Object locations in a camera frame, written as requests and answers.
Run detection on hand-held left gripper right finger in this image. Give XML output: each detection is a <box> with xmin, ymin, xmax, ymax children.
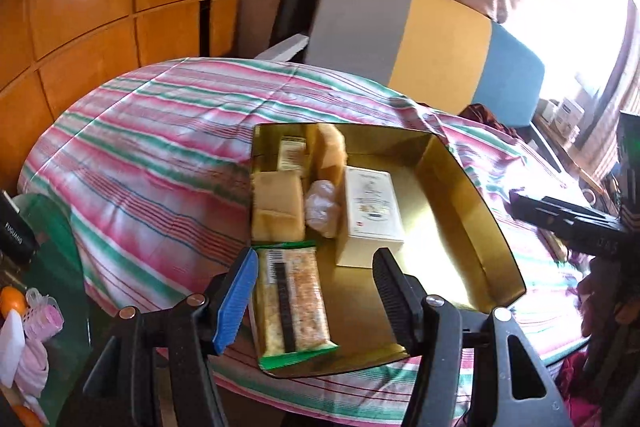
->
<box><xmin>372</xmin><ymin>248</ymin><xmax>573</xmax><ymax>427</ymax></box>

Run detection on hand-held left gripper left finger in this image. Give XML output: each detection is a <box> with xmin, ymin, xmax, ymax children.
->
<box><xmin>70</xmin><ymin>247</ymin><xmax>260</xmax><ymax>427</ymax></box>

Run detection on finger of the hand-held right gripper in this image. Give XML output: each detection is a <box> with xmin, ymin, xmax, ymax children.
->
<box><xmin>509</xmin><ymin>190</ymin><xmax>628</xmax><ymax>254</ymax></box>

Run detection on cereal bar green packet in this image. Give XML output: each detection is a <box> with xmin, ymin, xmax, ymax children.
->
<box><xmin>248</xmin><ymin>241</ymin><xmax>340</xmax><ymax>370</ymax></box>

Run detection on beige cardboard box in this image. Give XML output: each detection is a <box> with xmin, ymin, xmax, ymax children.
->
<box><xmin>334</xmin><ymin>166</ymin><xmax>406</xmax><ymax>269</ymax></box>

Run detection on gold cardboard box tray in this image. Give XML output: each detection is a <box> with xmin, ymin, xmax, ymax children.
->
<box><xmin>248</xmin><ymin>122</ymin><xmax>528</xmax><ymax>379</ymax></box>

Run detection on yellow sponge cake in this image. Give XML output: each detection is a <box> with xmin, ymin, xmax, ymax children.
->
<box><xmin>250</xmin><ymin>170</ymin><xmax>307</xmax><ymax>243</ymax></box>
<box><xmin>314</xmin><ymin>123</ymin><xmax>348</xmax><ymax>188</ymax></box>

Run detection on clear plastic wrapper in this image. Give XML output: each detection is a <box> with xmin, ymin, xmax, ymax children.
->
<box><xmin>305</xmin><ymin>179</ymin><xmax>341</xmax><ymax>238</ymax></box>

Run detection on pale green snack packet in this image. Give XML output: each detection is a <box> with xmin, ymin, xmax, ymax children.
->
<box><xmin>276</xmin><ymin>134</ymin><xmax>308</xmax><ymax>172</ymax></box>

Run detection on person's right hand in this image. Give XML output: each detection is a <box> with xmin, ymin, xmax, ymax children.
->
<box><xmin>579</xmin><ymin>272</ymin><xmax>640</xmax><ymax>340</ymax></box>

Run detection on wooden side desk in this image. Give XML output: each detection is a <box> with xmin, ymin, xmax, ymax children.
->
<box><xmin>532</xmin><ymin>112</ymin><xmax>608</xmax><ymax>198</ymax></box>

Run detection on white cardboard box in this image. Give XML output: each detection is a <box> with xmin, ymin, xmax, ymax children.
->
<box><xmin>552</xmin><ymin>97</ymin><xmax>586</xmax><ymax>140</ymax></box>

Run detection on brown striped curtain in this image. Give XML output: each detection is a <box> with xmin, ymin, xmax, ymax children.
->
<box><xmin>582</xmin><ymin>0</ymin><xmax>640</xmax><ymax>178</ymax></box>

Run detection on dark red cloth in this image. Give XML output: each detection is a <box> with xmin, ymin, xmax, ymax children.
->
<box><xmin>550</xmin><ymin>347</ymin><xmax>640</xmax><ymax>427</ymax></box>
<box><xmin>457</xmin><ymin>103</ymin><xmax>521</xmax><ymax>140</ymax></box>

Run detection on bright window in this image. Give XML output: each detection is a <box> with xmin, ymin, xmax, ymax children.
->
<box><xmin>500</xmin><ymin>0</ymin><xmax>631</xmax><ymax>108</ymax></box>

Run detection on striped pink green blanket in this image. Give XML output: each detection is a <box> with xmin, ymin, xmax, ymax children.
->
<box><xmin>17</xmin><ymin>57</ymin><xmax>601</xmax><ymax>408</ymax></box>

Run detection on green glass side table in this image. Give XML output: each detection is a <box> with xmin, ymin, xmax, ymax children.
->
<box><xmin>0</xmin><ymin>192</ymin><xmax>93</xmax><ymax>427</ymax></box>

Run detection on pink hair rollers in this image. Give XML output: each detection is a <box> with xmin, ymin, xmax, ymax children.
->
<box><xmin>25</xmin><ymin>288</ymin><xmax>66</xmax><ymax>339</ymax></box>

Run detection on grey yellow blue chair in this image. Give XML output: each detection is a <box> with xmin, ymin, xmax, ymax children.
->
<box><xmin>255</xmin><ymin>0</ymin><xmax>568</xmax><ymax>175</ymax></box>

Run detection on pink cloth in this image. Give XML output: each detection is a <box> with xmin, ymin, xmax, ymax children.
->
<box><xmin>15</xmin><ymin>337</ymin><xmax>51</xmax><ymax>400</ymax></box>

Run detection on orange fruit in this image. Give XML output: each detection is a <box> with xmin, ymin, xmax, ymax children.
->
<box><xmin>0</xmin><ymin>286</ymin><xmax>30</xmax><ymax>323</ymax></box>
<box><xmin>10</xmin><ymin>404</ymin><xmax>43</xmax><ymax>427</ymax></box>

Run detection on white paper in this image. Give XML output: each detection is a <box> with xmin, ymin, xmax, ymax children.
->
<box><xmin>0</xmin><ymin>309</ymin><xmax>26</xmax><ymax>388</ymax></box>

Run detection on black rectangular device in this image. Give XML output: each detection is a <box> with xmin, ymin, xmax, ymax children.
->
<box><xmin>0</xmin><ymin>189</ymin><xmax>41</xmax><ymax>265</ymax></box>

